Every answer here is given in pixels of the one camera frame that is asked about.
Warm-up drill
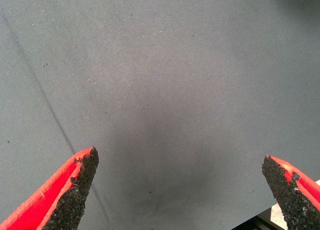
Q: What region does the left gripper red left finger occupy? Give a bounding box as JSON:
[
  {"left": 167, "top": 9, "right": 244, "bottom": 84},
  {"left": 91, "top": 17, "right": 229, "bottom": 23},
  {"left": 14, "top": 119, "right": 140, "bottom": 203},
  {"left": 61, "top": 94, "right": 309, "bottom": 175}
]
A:
[{"left": 0, "top": 146, "right": 100, "bottom": 230}]

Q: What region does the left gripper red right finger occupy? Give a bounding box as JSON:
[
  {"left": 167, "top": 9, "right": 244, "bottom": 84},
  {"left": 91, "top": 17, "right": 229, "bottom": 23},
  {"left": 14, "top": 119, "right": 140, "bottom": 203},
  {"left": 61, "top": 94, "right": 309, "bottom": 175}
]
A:
[{"left": 261, "top": 154, "right": 320, "bottom": 230}]

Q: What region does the dark grey table cloth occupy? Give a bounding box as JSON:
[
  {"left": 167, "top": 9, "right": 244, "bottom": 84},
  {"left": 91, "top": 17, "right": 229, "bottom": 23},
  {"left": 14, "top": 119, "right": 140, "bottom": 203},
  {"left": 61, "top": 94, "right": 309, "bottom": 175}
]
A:
[{"left": 0, "top": 0, "right": 320, "bottom": 230}]

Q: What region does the black frame with white marks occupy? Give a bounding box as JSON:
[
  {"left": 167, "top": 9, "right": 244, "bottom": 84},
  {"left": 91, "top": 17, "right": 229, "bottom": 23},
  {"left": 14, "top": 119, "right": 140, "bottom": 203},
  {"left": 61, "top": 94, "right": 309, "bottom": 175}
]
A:
[{"left": 231, "top": 218, "right": 266, "bottom": 230}]

